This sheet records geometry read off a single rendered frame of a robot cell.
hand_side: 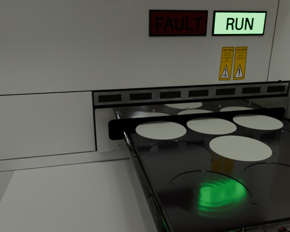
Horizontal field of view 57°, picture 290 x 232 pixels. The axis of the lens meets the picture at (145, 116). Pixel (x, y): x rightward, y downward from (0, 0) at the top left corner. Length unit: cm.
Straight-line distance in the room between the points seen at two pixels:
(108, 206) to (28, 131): 22
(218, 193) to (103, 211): 19
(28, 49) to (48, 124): 14
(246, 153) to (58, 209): 31
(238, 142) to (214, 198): 18
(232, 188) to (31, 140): 39
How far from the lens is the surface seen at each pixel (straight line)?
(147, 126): 55
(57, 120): 55
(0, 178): 62
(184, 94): 57
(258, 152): 48
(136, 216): 44
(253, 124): 61
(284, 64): 68
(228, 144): 49
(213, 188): 37
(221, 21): 58
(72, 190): 51
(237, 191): 37
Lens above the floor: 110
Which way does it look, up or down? 19 degrees down
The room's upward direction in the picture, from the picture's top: straight up
